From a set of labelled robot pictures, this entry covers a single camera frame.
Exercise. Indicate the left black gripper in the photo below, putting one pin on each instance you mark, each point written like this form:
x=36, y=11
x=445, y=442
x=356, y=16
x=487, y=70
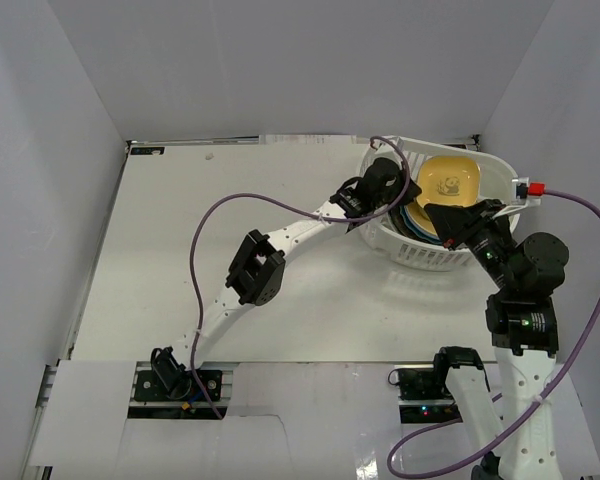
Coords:
x=400, y=195

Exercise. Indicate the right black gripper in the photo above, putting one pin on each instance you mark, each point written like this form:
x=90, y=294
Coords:
x=455, y=223

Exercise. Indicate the round yellow plate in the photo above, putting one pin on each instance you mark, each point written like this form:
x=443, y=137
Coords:
x=419, y=218

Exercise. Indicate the dark red rimmed plate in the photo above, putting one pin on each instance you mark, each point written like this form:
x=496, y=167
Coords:
x=399, y=225

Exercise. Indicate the square yellow panda dish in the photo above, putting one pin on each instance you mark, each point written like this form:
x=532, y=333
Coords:
x=448, y=180

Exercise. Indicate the round blue plate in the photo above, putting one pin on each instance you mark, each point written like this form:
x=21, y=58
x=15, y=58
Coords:
x=416, y=230

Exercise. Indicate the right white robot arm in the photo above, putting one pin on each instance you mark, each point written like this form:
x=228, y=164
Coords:
x=516, y=438

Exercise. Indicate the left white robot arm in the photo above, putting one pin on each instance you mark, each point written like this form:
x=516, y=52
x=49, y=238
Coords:
x=255, y=274

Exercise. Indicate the white plastic dish bin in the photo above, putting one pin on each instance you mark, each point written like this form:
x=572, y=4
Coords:
x=379, y=234

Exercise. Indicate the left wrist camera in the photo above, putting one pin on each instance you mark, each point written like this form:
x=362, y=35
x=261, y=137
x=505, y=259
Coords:
x=394, y=143

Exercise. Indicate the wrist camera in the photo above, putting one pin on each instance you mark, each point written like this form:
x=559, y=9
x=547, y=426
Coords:
x=525, y=194
x=394, y=143

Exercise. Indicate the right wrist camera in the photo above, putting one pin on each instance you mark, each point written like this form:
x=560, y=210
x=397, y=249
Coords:
x=525, y=194

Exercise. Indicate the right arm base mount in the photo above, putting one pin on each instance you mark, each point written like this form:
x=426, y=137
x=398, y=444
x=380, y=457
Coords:
x=422, y=397

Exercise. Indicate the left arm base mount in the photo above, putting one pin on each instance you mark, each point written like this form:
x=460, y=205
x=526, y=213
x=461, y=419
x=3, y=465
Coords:
x=152, y=400

